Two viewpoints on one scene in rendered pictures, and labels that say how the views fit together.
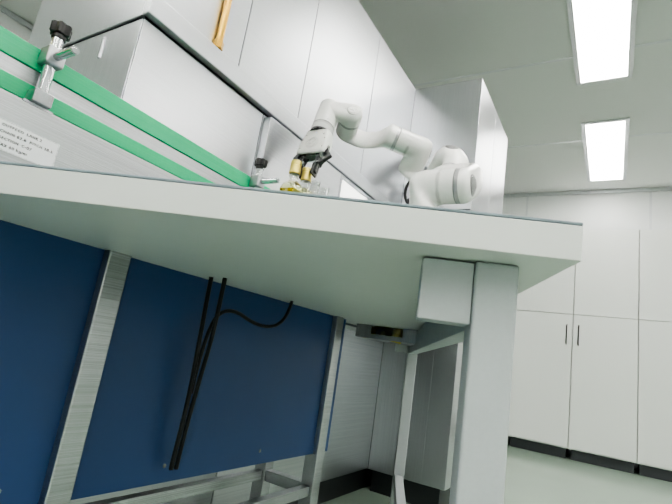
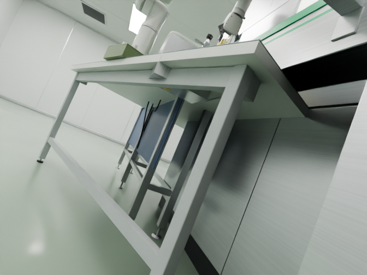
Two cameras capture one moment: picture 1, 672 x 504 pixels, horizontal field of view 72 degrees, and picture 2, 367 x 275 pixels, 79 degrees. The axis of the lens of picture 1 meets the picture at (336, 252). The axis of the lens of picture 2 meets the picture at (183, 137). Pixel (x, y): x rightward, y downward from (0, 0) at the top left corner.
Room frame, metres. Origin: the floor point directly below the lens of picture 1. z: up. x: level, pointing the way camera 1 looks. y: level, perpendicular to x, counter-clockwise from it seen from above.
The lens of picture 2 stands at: (2.19, -0.84, 0.45)
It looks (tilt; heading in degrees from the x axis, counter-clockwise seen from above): 4 degrees up; 130
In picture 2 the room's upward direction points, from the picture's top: 22 degrees clockwise
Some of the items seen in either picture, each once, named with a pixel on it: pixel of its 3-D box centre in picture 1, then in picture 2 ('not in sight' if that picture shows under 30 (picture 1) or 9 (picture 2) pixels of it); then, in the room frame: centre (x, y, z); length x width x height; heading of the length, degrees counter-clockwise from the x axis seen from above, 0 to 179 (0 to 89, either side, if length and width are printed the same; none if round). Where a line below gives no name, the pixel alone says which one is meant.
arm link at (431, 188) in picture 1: (432, 198); (153, 16); (1.18, -0.23, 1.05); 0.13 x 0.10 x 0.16; 60
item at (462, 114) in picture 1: (458, 183); not in sight; (2.57, -0.65, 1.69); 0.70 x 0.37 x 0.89; 148
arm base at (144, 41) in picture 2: not in sight; (140, 42); (1.18, -0.24, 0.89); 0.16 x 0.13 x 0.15; 86
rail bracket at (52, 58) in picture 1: (58, 62); not in sight; (0.59, 0.42, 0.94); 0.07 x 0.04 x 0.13; 58
